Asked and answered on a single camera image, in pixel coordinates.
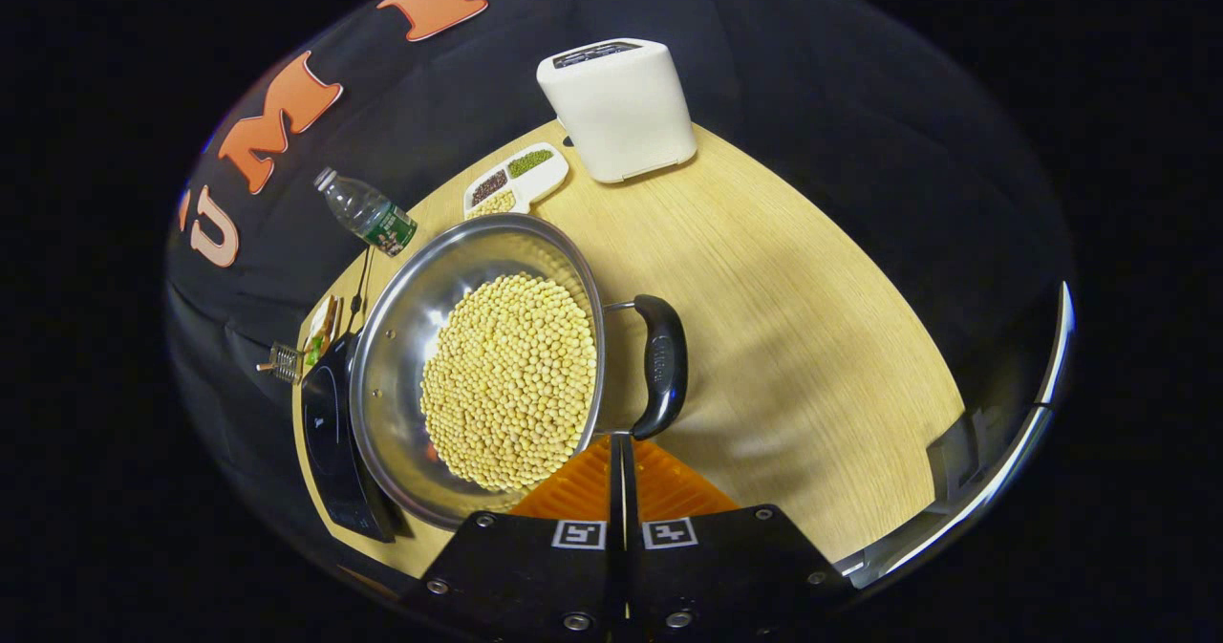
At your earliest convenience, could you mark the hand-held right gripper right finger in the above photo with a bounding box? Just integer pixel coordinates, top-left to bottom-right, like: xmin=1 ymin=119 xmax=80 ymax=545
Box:
xmin=624 ymin=433 xmax=856 ymax=638

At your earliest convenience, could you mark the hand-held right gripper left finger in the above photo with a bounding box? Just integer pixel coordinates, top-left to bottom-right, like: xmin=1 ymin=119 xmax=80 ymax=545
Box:
xmin=401 ymin=433 xmax=629 ymax=638

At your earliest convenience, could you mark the black induction cooktop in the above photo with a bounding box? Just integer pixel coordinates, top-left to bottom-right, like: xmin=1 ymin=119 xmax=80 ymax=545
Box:
xmin=302 ymin=331 xmax=397 ymax=544

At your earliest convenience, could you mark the stainless steel pot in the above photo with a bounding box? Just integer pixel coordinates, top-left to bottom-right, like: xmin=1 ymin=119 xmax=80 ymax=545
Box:
xmin=349 ymin=213 xmax=689 ymax=531

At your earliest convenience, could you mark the large yellow soybean pile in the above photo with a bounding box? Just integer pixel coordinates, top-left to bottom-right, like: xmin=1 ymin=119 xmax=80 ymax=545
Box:
xmin=418 ymin=273 xmax=599 ymax=493

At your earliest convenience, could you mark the small dish with vegetables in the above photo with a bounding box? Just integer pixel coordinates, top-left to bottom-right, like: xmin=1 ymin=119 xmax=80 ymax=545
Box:
xmin=304 ymin=294 xmax=343 ymax=369

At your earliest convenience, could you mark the white divided dish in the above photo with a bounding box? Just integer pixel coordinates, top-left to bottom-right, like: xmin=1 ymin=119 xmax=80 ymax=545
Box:
xmin=462 ymin=142 xmax=570 ymax=222

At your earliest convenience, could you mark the clear plastic water bottle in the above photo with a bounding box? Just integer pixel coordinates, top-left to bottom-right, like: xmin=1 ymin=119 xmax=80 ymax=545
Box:
xmin=315 ymin=167 xmax=418 ymax=258

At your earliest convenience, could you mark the white toaster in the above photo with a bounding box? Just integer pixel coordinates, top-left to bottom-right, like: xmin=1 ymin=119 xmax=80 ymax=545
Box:
xmin=536 ymin=38 xmax=698 ymax=184

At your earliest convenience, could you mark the black backdrop cloth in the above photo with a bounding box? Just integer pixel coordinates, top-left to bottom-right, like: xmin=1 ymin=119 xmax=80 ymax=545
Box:
xmin=162 ymin=0 xmax=1076 ymax=568

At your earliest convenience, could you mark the small wire basket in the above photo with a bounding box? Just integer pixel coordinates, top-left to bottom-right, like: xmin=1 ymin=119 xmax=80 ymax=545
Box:
xmin=256 ymin=341 xmax=305 ymax=384

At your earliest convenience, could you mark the black cooktop cable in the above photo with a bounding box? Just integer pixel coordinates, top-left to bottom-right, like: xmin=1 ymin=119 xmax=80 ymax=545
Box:
xmin=346 ymin=245 xmax=375 ymax=336

